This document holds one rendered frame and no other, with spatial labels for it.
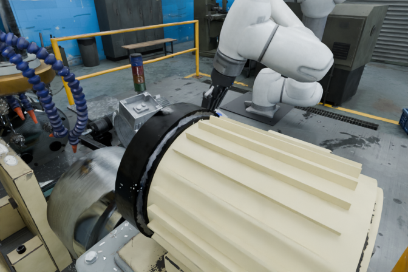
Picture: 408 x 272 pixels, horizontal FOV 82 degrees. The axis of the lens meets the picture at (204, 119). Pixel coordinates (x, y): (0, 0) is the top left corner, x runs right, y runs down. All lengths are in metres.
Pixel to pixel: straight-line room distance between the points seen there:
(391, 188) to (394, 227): 0.21
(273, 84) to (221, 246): 1.30
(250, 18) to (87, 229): 0.55
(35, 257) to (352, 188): 0.75
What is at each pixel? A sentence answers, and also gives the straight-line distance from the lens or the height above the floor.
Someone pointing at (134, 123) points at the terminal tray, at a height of 1.09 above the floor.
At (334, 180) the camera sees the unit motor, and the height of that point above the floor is 1.36.
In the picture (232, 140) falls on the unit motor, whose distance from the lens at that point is 0.25.
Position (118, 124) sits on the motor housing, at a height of 1.01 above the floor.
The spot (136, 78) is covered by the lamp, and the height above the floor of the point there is 1.10.
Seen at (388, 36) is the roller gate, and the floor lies 0.61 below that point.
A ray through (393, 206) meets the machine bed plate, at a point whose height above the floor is 0.80.
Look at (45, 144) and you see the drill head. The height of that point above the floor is 1.00.
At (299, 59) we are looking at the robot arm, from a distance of 0.62.
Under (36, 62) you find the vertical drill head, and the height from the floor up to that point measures 1.35.
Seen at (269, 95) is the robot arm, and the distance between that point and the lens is 1.49.
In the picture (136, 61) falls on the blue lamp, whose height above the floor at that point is 1.19.
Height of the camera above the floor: 1.49
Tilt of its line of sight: 28 degrees down
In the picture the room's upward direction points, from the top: straight up
